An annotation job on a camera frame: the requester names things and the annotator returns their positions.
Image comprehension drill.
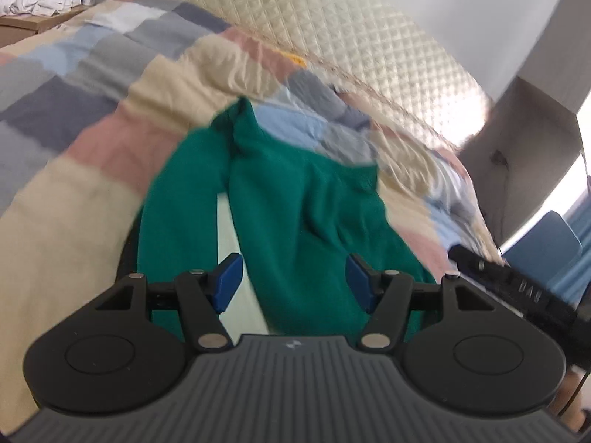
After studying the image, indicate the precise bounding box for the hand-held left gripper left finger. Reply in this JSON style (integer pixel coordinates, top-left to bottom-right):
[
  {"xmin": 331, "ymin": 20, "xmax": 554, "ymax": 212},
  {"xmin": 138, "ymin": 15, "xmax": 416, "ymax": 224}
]
[{"xmin": 92, "ymin": 253, "xmax": 244, "ymax": 352}]

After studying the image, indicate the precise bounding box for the wooden nightstand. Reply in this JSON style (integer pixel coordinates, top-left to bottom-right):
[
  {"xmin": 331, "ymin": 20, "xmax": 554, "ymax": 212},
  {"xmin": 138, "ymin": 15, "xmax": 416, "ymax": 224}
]
[{"xmin": 0, "ymin": 4, "xmax": 95, "ymax": 49}]

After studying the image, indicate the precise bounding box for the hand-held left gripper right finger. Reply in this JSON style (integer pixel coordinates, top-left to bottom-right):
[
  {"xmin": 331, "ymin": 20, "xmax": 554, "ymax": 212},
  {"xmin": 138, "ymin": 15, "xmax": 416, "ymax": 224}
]
[{"xmin": 345, "ymin": 253, "xmax": 497, "ymax": 354}]

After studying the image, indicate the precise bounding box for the white clothes pile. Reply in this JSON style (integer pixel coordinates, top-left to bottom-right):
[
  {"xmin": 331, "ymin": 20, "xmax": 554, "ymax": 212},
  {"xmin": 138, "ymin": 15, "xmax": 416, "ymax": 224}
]
[{"xmin": 0, "ymin": 0, "xmax": 83, "ymax": 17}]

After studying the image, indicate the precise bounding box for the blue chair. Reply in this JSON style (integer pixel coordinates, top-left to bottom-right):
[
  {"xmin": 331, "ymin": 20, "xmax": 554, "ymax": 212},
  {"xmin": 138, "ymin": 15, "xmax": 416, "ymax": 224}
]
[{"xmin": 502, "ymin": 210, "xmax": 583, "ymax": 297}]

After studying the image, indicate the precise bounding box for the cream quilted headboard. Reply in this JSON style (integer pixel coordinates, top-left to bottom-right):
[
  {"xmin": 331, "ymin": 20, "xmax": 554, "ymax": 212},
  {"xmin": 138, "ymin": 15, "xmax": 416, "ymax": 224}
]
[{"xmin": 108, "ymin": 0, "xmax": 492, "ymax": 151}]

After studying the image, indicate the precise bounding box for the patchwork quilt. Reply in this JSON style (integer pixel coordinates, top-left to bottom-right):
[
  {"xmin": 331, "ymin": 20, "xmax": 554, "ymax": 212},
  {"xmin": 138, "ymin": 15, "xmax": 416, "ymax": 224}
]
[{"xmin": 0, "ymin": 0, "xmax": 502, "ymax": 425}]

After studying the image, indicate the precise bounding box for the grey wardrobe cabinet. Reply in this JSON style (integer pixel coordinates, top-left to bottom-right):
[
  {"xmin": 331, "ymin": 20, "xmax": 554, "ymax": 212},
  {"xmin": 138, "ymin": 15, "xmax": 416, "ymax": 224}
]
[{"xmin": 457, "ymin": 0, "xmax": 591, "ymax": 246}]

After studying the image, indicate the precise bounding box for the green hoodie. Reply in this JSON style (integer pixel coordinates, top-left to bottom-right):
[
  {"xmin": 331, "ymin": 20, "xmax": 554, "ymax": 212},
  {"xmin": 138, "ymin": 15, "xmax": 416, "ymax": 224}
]
[{"xmin": 137, "ymin": 97, "xmax": 437, "ymax": 337}]

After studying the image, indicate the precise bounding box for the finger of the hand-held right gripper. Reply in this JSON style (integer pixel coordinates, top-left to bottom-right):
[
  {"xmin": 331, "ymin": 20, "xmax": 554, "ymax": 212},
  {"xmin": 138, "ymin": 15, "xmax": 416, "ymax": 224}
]
[{"xmin": 447, "ymin": 244, "xmax": 512, "ymax": 303}]

